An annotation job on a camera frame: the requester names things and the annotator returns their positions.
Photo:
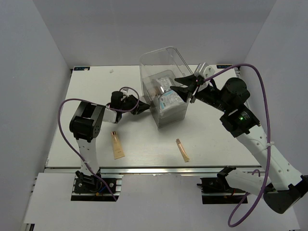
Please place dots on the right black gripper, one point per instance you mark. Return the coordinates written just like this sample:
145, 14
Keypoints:
188, 81

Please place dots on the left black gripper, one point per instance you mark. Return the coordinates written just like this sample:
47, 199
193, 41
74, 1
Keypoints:
142, 107

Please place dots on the white sachet packet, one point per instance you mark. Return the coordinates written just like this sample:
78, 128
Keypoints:
164, 84
169, 100

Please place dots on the clear plastic organizer box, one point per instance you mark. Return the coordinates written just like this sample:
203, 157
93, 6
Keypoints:
158, 71

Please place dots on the wide gold cream tube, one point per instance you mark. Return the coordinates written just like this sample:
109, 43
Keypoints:
117, 147

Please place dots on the thin gold cream tube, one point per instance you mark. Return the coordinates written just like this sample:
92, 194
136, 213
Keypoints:
182, 151

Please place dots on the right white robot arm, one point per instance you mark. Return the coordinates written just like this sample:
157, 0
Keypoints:
282, 185

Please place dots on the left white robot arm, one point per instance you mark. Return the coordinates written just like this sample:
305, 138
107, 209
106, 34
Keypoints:
87, 121

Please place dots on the right blue table label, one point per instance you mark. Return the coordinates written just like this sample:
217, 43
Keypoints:
223, 66

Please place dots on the blue table label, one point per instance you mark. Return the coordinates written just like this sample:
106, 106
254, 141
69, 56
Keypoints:
81, 68
223, 66

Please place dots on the left blue table label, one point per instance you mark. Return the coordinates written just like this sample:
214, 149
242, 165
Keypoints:
81, 68

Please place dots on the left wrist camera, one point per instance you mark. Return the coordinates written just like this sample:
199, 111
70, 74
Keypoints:
125, 90

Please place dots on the aluminium front rail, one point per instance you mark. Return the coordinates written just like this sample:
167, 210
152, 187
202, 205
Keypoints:
153, 170

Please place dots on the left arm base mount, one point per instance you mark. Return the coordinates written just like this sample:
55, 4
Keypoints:
91, 189

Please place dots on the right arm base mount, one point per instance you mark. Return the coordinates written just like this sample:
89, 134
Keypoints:
213, 193

